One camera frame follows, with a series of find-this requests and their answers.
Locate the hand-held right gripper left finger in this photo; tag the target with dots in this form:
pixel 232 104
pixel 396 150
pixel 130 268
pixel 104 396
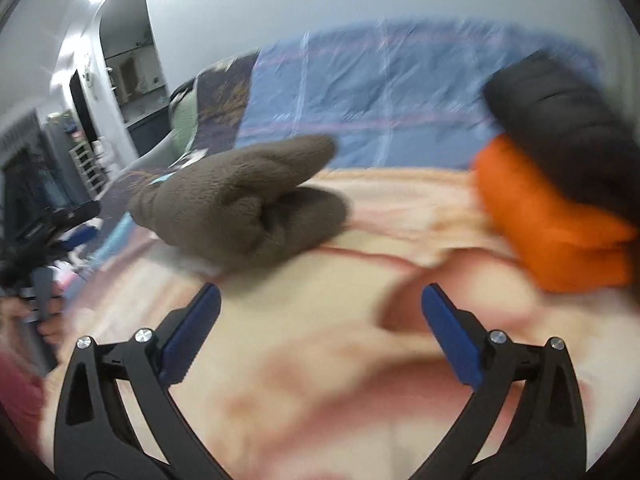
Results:
pixel 192 330

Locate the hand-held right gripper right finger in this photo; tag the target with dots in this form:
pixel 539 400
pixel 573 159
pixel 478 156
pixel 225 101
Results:
pixel 450 332

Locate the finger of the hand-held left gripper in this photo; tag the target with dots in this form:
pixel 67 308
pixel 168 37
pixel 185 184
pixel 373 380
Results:
pixel 80 239

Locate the brown fleece jacket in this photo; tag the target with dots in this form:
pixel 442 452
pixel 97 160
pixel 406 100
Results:
pixel 235 200

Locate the person's left forearm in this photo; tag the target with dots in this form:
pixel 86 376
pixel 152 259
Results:
pixel 20 395

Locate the person's left hand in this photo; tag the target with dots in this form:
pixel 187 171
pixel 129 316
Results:
pixel 50 330

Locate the dark cabinet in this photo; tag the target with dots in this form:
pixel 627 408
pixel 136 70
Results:
pixel 30 170

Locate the white slatted rack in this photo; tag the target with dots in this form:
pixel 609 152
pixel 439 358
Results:
pixel 87 165

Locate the pink plush blanket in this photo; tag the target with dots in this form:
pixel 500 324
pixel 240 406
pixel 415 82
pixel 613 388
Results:
pixel 325 360

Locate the orange puffer jacket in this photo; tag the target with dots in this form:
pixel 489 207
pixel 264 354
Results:
pixel 540 220

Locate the green pillow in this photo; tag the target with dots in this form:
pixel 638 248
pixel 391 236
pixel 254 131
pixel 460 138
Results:
pixel 185 120

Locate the dark patterned quilt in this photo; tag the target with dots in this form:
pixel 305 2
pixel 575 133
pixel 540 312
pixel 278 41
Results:
pixel 225 90

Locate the black puffer jacket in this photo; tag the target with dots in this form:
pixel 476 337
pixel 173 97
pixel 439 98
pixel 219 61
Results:
pixel 565 120

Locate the blue plaid duvet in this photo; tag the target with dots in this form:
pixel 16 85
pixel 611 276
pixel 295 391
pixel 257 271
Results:
pixel 375 100

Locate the black wall panel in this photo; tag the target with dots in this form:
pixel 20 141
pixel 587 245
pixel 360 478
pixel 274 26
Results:
pixel 82 110

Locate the arched wall niche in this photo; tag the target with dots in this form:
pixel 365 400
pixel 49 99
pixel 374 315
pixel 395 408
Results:
pixel 130 35

